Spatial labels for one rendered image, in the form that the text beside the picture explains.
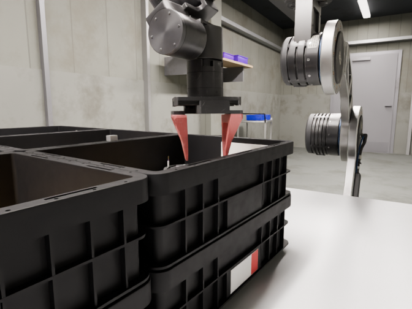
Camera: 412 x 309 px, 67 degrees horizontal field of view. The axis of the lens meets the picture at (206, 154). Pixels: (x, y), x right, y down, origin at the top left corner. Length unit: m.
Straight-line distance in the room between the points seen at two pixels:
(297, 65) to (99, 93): 2.55
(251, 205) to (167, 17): 0.30
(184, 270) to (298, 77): 0.69
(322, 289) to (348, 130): 0.82
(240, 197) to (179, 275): 0.16
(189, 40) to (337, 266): 0.49
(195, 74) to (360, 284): 0.44
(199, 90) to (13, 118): 2.40
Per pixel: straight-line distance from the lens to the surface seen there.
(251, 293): 0.55
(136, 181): 0.30
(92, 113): 3.20
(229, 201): 0.45
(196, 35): 0.44
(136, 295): 0.34
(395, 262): 0.73
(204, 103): 0.47
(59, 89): 3.00
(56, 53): 3.04
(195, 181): 0.37
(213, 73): 0.48
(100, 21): 3.41
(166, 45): 0.43
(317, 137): 1.36
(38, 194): 0.50
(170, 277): 0.37
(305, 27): 0.95
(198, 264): 0.41
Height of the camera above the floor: 1.00
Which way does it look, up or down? 9 degrees down
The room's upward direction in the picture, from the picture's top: straight up
